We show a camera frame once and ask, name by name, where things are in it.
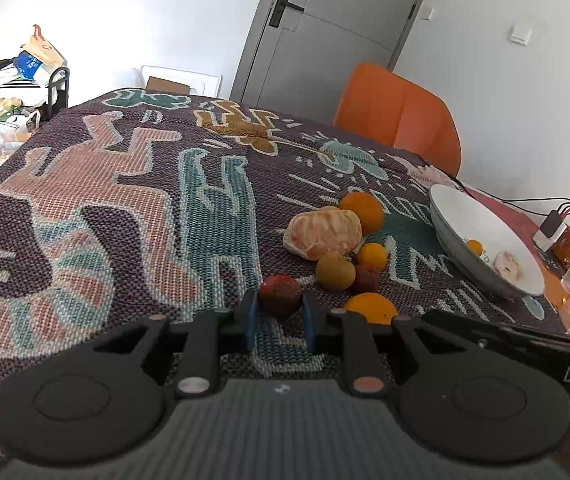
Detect brown paper bag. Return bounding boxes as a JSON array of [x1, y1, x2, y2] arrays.
[[19, 23, 65, 69]]

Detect pale peeled fruit piece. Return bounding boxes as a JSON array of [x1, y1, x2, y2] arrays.
[[494, 252, 524, 277]]

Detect large orange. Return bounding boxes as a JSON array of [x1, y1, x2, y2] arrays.
[[338, 191, 385, 236], [343, 292, 399, 326]]

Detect pile of plastic bags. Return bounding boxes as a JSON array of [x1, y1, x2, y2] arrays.
[[0, 97, 42, 179]]

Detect dark red lychee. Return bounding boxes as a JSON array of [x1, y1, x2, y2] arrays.
[[351, 265, 382, 295]]

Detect printed woven blanket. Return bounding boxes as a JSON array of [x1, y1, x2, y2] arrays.
[[0, 87, 566, 461]]

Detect black and red cables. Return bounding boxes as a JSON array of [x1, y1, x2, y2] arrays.
[[444, 172, 570, 256]]

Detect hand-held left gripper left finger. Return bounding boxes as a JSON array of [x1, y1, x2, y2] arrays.
[[94, 290, 260, 400]]

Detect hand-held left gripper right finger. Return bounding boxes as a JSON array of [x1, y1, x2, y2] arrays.
[[301, 291, 486, 400]]

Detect black metal rack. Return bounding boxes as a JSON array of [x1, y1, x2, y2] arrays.
[[0, 66, 71, 122]]

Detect orange chair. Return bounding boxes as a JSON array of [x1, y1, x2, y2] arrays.
[[333, 62, 462, 179]]

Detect cardboard box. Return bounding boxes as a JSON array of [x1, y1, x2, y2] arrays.
[[145, 75, 192, 95]]

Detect grey door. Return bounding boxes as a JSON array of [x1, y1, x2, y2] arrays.
[[229, 0, 438, 124]]

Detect white and black charger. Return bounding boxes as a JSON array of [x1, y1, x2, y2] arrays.
[[534, 209, 568, 251]]

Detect yellow-green round fruit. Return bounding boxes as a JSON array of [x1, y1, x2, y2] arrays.
[[315, 252, 356, 292]]

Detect white bowl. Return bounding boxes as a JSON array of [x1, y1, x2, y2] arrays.
[[428, 183, 546, 297]]

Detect dark red strawberry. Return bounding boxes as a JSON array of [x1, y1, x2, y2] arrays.
[[259, 273, 302, 318]]

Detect blue and white bag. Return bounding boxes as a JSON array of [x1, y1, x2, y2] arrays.
[[13, 52, 48, 81]]

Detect peeled orange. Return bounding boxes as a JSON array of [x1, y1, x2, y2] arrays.
[[283, 206, 364, 261]]

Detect black door handle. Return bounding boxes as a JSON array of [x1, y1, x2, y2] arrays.
[[268, 0, 306, 29]]

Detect white board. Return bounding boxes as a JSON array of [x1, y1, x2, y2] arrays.
[[139, 64, 222, 99]]

